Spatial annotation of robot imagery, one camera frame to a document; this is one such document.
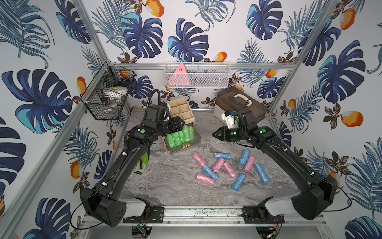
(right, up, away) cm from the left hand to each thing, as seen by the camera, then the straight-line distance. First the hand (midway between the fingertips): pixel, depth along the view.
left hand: (180, 120), depth 73 cm
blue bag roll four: (+39, -21, +20) cm, 48 cm away
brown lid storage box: (+35, +15, +27) cm, 47 cm away
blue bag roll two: (+32, -34, +11) cm, 48 cm away
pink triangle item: (-2, +27, +17) cm, 32 cm away
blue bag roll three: (+26, -21, +20) cm, 39 cm away
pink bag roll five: (+41, -26, +18) cm, 51 cm away
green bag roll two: (-3, -10, +9) cm, 14 cm away
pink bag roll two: (+21, -26, +16) cm, 37 cm away
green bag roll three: (-6, -11, +9) cm, 15 cm away
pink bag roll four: (+13, -33, +11) cm, 37 cm away
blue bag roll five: (+47, -31, +14) cm, 58 cm away
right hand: (+17, -7, +3) cm, 19 cm away
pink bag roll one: (+8, -22, +20) cm, 31 cm away
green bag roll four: (+5, -7, +11) cm, 14 cm away
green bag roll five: (+2, -7, +9) cm, 12 cm away
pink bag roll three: (+29, -30, +14) cm, 44 cm away
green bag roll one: (0, -8, +11) cm, 13 cm away
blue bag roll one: (+16, -29, +13) cm, 36 cm away
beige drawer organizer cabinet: (-1, +8, +15) cm, 17 cm away
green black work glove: (-25, -26, +18) cm, 41 cm away
